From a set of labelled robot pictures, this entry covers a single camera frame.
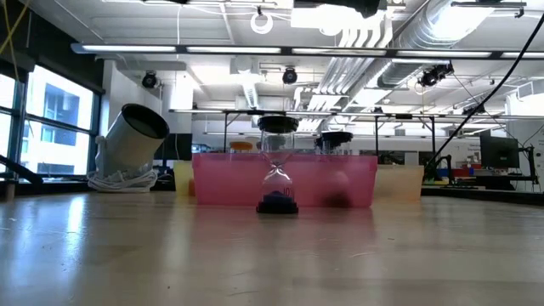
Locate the white cylindrical spotlight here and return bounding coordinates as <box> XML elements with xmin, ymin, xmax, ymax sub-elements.
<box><xmin>93</xmin><ymin>103</ymin><xmax>170</xmax><ymax>179</ymax></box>

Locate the black hanging cable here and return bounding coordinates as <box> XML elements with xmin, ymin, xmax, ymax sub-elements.
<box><xmin>424</xmin><ymin>14</ymin><xmax>544</xmax><ymax>169</ymax></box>

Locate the silver ceiling ventilation duct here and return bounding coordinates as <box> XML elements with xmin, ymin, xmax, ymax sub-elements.
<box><xmin>316</xmin><ymin>0</ymin><xmax>490</xmax><ymax>94</ymax></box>

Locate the white coiled cable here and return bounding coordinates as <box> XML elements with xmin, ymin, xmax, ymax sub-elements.
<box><xmin>87</xmin><ymin>167</ymin><xmax>159</xmax><ymax>195</ymax></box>

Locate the black background rig frame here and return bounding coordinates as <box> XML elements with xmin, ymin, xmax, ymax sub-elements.
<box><xmin>168</xmin><ymin>108</ymin><xmax>437</xmax><ymax>165</ymax></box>

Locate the black background monitor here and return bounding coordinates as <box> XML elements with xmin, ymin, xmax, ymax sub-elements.
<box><xmin>479</xmin><ymin>134</ymin><xmax>520</xmax><ymax>169</ymax></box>

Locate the black background desk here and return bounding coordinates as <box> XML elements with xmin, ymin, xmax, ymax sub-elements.
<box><xmin>422</xmin><ymin>176</ymin><xmax>544</xmax><ymax>205</ymax></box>

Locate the large window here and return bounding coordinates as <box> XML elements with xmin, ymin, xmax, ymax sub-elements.
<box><xmin>0</xmin><ymin>63</ymin><xmax>103</xmax><ymax>178</ymax></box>

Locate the black angled strut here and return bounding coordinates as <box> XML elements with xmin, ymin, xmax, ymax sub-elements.
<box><xmin>0</xmin><ymin>155</ymin><xmax>43</xmax><ymax>184</ymax></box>

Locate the dark background screen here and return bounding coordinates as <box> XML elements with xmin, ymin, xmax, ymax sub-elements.
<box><xmin>155</xmin><ymin>133</ymin><xmax>193</xmax><ymax>162</ymax></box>

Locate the pink plastic bin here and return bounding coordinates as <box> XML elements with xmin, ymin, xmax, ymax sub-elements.
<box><xmin>191</xmin><ymin>152</ymin><xmax>378</xmax><ymax>208</ymax></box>

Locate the black-capped red sand hourglass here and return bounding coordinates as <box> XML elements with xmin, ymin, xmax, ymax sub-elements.
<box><xmin>316</xmin><ymin>131</ymin><xmax>354</xmax><ymax>156</ymax></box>

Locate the black-capped blue sand hourglass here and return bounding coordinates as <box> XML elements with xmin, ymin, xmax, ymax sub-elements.
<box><xmin>257</xmin><ymin>115</ymin><xmax>299</xmax><ymax>214</ymax></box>

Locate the yellow translucent bin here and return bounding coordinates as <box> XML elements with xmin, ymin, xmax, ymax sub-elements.
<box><xmin>173</xmin><ymin>160</ymin><xmax>196</xmax><ymax>197</ymax></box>

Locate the overhead rig light bar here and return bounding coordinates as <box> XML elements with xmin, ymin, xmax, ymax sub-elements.
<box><xmin>71</xmin><ymin>42</ymin><xmax>544</xmax><ymax>60</ymax></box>

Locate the yellow hanging cable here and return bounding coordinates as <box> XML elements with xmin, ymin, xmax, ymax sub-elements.
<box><xmin>0</xmin><ymin>0</ymin><xmax>31</xmax><ymax>86</ymax></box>

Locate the white ring ceiling lamp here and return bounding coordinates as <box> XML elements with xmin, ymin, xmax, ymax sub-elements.
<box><xmin>249</xmin><ymin>10</ymin><xmax>274</xmax><ymax>35</ymax></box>

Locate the black monitor stand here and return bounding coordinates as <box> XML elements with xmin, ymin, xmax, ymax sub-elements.
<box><xmin>517</xmin><ymin>145</ymin><xmax>539</xmax><ymax>184</ymax></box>

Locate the cream translucent bin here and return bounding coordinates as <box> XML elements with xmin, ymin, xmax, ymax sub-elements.
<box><xmin>373</xmin><ymin>164</ymin><xmax>425</xmax><ymax>201</ymax></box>

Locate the black ceiling camera cluster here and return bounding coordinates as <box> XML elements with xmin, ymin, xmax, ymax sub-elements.
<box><xmin>418</xmin><ymin>62</ymin><xmax>455</xmax><ymax>88</ymax></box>

